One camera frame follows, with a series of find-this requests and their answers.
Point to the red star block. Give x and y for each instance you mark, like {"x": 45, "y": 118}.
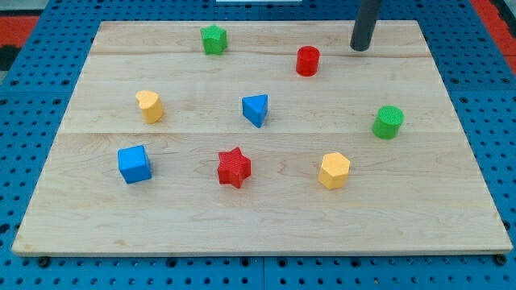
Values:
{"x": 233, "y": 167}

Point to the blue triangle block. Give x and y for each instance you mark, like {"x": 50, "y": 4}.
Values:
{"x": 255, "y": 109}

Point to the yellow hexagon block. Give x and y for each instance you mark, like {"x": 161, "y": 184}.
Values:
{"x": 334, "y": 170}

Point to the light wooden board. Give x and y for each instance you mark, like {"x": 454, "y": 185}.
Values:
{"x": 421, "y": 193}

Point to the red cylinder block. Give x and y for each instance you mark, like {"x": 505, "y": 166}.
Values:
{"x": 307, "y": 61}

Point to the green star block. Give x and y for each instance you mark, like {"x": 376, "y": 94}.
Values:
{"x": 214, "y": 40}

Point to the yellow heart block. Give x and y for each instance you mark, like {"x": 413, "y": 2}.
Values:
{"x": 150, "y": 105}

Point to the blue cube block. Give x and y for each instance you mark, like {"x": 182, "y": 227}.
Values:
{"x": 134, "y": 164}

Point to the green cylinder block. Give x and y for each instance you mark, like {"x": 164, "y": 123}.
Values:
{"x": 388, "y": 122}

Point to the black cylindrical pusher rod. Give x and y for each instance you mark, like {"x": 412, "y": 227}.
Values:
{"x": 365, "y": 24}

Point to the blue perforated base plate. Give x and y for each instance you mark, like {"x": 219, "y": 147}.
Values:
{"x": 472, "y": 59}

